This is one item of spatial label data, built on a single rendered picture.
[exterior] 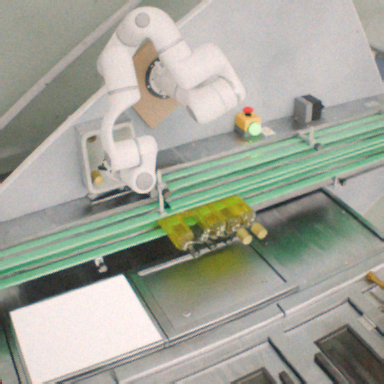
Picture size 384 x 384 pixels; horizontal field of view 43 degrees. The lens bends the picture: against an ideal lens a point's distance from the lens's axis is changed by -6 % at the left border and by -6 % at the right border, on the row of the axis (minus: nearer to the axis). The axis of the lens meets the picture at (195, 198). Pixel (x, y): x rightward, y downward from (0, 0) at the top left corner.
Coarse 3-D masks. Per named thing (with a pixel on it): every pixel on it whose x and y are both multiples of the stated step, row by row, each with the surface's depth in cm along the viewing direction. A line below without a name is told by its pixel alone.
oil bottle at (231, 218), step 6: (210, 204) 174; (216, 204) 173; (222, 204) 173; (216, 210) 171; (222, 210) 170; (228, 210) 170; (222, 216) 168; (228, 216) 168; (234, 216) 167; (228, 222) 166; (234, 222) 166; (240, 222) 167; (228, 228) 167
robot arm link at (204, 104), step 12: (216, 84) 140; (228, 84) 139; (180, 96) 145; (192, 96) 139; (204, 96) 138; (216, 96) 138; (228, 96) 139; (192, 108) 139; (204, 108) 138; (216, 108) 139; (228, 108) 142; (204, 120) 140
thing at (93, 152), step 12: (96, 132) 153; (120, 132) 165; (132, 132) 159; (84, 144) 153; (96, 144) 163; (84, 156) 156; (96, 156) 166; (96, 168) 168; (108, 180) 169; (96, 192) 164
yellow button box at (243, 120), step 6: (240, 114) 185; (246, 114) 183; (252, 114) 185; (240, 120) 184; (246, 120) 181; (252, 120) 182; (258, 120) 183; (240, 126) 185; (246, 126) 182; (240, 132) 186; (246, 132) 184
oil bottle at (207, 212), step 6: (204, 204) 173; (198, 210) 170; (204, 210) 170; (210, 210) 170; (204, 216) 168; (210, 216) 167; (216, 216) 167; (210, 222) 165; (216, 222) 165; (222, 222) 165; (216, 228) 163; (222, 228) 164; (216, 234) 164
